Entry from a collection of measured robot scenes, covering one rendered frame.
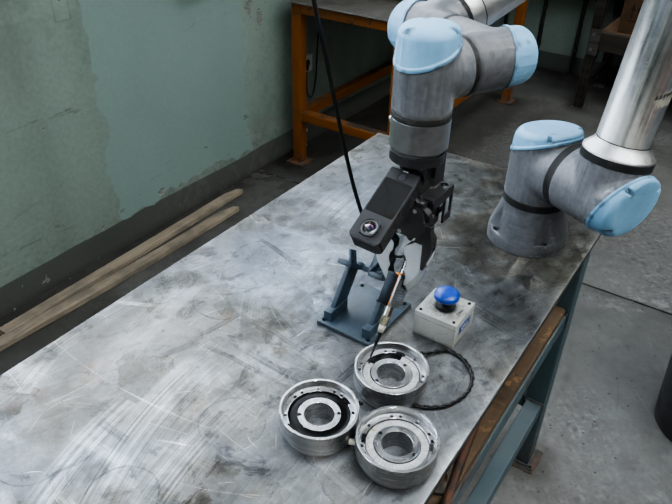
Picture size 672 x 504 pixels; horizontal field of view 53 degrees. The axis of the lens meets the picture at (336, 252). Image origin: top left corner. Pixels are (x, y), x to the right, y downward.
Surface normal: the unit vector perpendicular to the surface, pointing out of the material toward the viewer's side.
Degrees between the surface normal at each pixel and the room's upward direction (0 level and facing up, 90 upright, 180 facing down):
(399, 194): 31
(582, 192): 81
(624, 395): 0
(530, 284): 0
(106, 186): 90
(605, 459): 0
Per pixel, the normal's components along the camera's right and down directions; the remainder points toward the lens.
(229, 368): 0.02, -0.83
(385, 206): -0.24, -0.47
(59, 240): 0.83, 0.33
